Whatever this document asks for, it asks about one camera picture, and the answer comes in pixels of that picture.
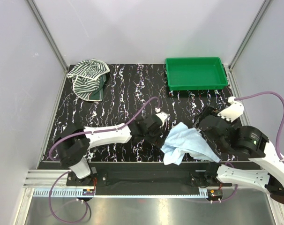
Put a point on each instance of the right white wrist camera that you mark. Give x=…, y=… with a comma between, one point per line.
x=233, y=111

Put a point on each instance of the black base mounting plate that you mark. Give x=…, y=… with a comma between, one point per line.
x=106, y=174

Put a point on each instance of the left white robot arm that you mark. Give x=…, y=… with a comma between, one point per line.
x=74, y=142

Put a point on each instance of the light blue towel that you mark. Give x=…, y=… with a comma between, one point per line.
x=182, y=140

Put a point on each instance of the green white striped towel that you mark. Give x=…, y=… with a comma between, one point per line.
x=88, y=78

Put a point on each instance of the green plastic tray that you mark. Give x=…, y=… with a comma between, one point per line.
x=196, y=73

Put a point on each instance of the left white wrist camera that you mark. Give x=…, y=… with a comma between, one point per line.
x=161, y=115

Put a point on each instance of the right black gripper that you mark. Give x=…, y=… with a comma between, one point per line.
x=204, y=110

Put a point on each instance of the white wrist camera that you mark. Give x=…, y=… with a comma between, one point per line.
x=161, y=115
x=233, y=111

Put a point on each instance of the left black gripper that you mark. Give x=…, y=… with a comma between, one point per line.
x=157, y=138

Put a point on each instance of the black marble pattern mat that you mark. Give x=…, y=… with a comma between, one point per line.
x=130, y=88

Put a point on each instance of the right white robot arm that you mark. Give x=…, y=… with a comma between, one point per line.
x=266, y=170

